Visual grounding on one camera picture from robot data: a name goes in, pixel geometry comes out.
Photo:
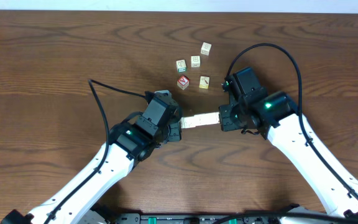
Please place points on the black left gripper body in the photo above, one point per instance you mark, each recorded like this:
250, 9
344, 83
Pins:
173, 131

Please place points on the red letter A block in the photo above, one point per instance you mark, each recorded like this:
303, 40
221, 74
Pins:
183, 82

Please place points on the yellow edged wooden block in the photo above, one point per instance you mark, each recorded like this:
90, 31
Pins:
204, 82

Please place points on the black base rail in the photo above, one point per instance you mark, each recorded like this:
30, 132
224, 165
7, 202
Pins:
135, 218

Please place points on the wooden block soccer ball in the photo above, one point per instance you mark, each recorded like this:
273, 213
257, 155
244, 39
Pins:
208, 119

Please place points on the teal block umbrella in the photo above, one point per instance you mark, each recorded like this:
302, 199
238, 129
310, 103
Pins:
199, 119

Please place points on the wooden block far left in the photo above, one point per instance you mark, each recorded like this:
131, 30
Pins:
205, 48

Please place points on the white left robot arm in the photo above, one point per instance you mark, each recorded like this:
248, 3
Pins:
128, 143

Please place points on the wooden block bee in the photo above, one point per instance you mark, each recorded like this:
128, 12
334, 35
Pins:
192, 122

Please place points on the wooden block number eight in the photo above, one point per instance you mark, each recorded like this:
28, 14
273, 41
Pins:
195, 61

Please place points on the wooden block ladybug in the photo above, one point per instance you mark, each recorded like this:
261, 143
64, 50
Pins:
185, 122

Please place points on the green block top corner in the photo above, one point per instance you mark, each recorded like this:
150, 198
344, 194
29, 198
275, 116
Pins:
181, 66

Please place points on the wooden block red scribble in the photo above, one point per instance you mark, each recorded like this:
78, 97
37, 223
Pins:
215, 118

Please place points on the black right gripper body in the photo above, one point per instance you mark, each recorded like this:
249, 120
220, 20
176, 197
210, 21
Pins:
230, 118

